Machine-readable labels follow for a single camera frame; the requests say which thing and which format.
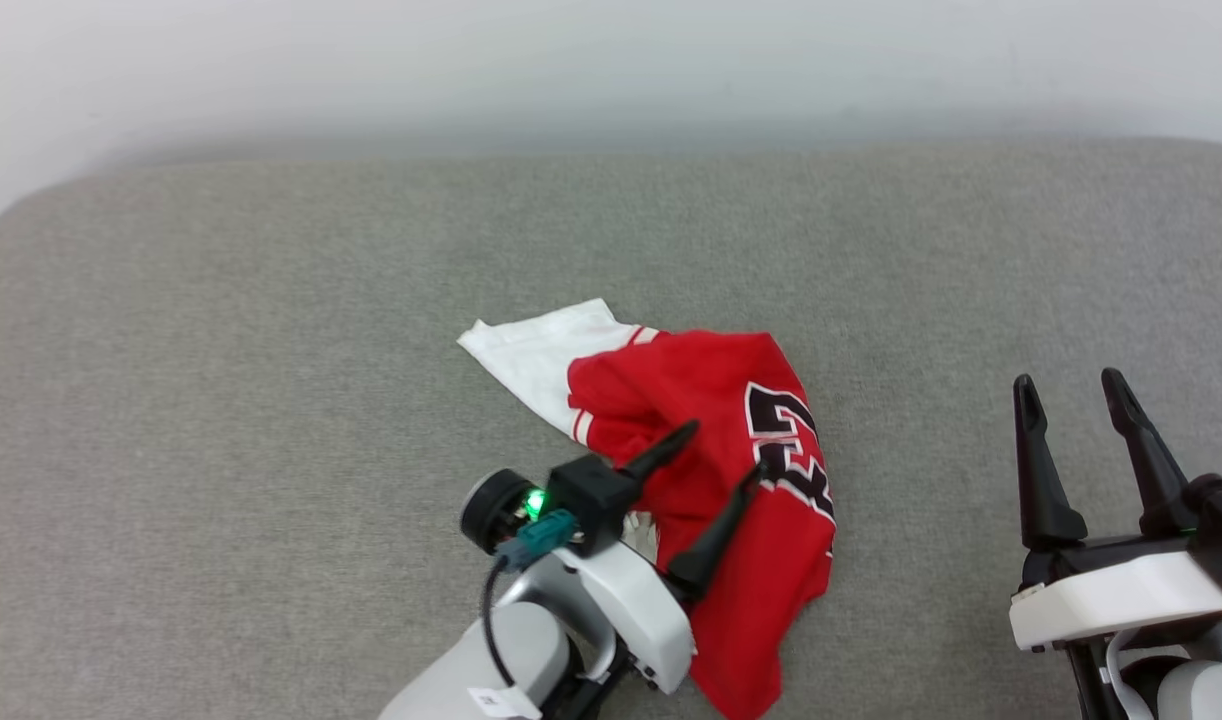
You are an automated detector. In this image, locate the grey fabric sofa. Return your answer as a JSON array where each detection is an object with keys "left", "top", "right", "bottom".
[{"left": 0, "top": 135, "right": 1222, "bottom": 720}]

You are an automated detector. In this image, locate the red and white basketball jersey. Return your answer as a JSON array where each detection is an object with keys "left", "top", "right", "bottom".
[{"left": 458, "top": 298, "right": 837, "bottom": 720}]

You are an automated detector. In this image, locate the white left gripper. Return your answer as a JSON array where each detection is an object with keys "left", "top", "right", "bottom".
[{"left": 559, "top": 421, "right": 767, "bottom": 696}]

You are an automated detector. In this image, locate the white paper label tag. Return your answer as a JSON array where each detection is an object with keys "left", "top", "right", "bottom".
[{"left": 468, "top": 687, "right": 542, "bottom": 720}]

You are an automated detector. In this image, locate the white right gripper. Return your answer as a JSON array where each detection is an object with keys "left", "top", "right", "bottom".
[{"left": 1009, "top": 368, "right": 1222, "bottom": 651}]

